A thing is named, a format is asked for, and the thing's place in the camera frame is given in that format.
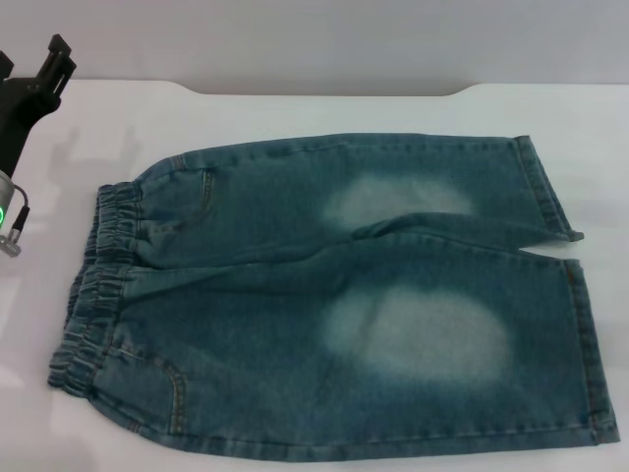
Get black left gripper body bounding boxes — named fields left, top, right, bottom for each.
left=0, top=74, right=64, bottom=176

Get blue denim shorts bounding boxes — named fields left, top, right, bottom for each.
left=46, top=132, right=621, bottom=463

